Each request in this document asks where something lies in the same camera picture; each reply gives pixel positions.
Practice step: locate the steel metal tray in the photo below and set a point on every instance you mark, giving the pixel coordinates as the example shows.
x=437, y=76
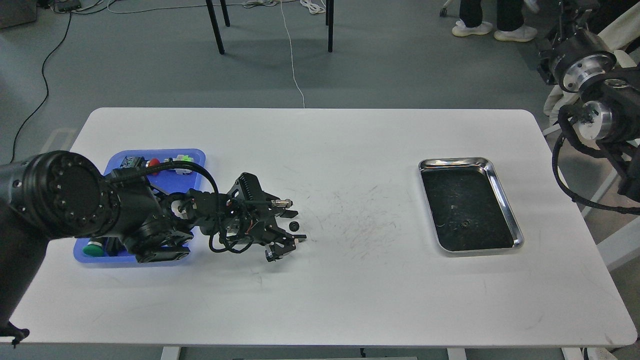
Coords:
x=468, y=188

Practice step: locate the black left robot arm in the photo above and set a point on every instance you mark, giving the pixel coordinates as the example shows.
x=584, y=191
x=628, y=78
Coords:
x=151, y=210

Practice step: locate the white sneaker right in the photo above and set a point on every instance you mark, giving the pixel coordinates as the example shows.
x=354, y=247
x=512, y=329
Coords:
x=523, y=34

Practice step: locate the white sneaker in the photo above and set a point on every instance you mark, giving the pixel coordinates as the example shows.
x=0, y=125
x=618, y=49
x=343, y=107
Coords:
x=523, y=34
x=461, y=30

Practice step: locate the black table leg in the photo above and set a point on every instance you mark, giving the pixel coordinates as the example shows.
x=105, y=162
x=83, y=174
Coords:
x=329, y=22
x=214, y=22

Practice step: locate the black table leg right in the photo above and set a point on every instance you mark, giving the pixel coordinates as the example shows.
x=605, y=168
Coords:
x=329, y=22

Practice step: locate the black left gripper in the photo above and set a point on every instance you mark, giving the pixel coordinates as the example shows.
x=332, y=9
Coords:
x=242, y=217

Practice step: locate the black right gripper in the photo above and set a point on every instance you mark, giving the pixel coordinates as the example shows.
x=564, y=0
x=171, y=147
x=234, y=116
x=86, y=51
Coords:
x=575, y=58

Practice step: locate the white office chair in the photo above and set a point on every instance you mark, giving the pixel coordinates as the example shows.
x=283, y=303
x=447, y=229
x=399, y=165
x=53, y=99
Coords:
x=589, y=129

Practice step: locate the beige cloth on chair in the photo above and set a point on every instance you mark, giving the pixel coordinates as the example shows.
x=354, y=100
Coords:
x=617, y=24

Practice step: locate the red push button switch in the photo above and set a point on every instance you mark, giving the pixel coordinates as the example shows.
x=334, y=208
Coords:
x=135, y=164

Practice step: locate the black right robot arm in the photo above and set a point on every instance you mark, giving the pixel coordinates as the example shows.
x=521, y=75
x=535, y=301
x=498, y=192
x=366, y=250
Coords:
x=620, y=100

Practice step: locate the black table leg left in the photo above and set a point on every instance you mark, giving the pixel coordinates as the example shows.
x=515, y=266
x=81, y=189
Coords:
x=214, y=22

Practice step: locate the green push button switch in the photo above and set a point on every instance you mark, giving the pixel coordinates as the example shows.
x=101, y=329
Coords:
x=103, y=246

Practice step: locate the white sneaker left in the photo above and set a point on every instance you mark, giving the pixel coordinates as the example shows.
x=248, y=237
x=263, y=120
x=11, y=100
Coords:
x=461, y=30

